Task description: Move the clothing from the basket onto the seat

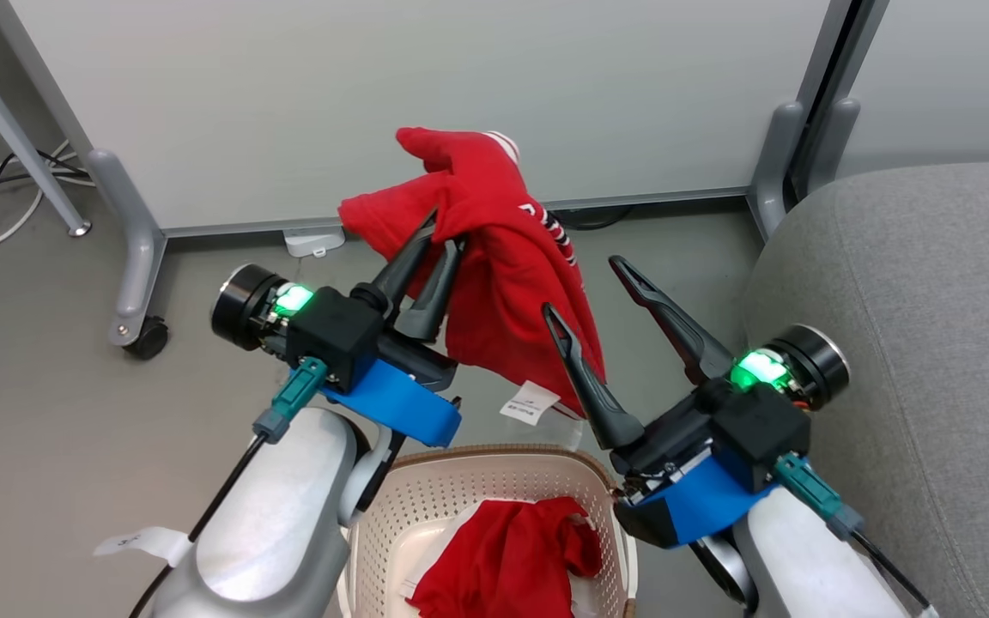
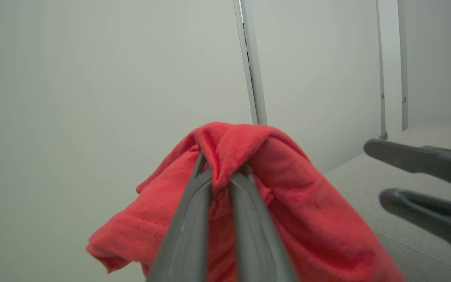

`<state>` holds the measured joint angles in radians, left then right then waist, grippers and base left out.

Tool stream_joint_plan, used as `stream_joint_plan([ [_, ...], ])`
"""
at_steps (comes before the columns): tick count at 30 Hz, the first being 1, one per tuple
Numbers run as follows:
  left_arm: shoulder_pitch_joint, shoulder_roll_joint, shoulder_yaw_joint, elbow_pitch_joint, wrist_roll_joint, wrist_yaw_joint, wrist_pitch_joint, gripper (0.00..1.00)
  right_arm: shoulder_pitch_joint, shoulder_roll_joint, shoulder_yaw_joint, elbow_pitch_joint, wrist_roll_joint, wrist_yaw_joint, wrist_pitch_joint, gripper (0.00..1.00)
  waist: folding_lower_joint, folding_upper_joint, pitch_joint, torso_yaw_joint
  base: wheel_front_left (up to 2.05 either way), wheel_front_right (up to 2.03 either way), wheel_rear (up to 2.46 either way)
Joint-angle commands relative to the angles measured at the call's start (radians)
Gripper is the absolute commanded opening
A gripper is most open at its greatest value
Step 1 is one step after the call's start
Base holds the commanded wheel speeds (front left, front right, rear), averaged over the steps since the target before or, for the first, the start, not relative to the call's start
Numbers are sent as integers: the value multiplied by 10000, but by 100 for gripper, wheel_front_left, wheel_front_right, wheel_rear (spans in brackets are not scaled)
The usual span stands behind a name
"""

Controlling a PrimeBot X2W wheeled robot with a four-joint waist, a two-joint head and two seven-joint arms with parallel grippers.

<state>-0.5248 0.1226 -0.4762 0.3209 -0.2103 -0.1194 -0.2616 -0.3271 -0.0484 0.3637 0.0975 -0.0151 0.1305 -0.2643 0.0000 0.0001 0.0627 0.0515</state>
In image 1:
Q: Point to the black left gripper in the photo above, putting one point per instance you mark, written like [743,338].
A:
[331,330]

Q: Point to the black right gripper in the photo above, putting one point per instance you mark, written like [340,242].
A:
[756,425]

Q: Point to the red shirt with white print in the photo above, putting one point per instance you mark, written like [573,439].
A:
[503,283]

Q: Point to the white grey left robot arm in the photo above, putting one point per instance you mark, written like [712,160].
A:
[271,515]

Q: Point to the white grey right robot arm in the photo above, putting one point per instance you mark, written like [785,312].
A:
[803,566]

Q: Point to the beige perforated laundry basket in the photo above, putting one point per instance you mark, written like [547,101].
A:
[426,498]

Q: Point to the wide white partition panel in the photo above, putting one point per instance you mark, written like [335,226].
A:
[374,86]

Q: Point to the plain red garment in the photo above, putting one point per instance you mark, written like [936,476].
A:
[512,558]

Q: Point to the black caster wheel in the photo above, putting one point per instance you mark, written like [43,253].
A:
[149,339]

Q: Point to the grey partition foot with caster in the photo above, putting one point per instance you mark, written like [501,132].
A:
[138,249]

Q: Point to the grey fabric sofa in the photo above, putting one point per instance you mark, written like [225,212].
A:
[932,343]

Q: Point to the white paper label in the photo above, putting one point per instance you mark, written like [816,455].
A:
[147,542]

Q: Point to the grey metal table leg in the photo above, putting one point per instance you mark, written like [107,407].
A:
[14,129]

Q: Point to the small white floor bracket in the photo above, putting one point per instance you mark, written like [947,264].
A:
[314,242]

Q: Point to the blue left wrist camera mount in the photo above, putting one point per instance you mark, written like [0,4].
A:
[400,408]

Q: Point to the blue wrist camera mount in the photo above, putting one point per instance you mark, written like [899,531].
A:
[713,502]
[400,408]

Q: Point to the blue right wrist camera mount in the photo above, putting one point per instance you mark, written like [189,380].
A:
[713,502]

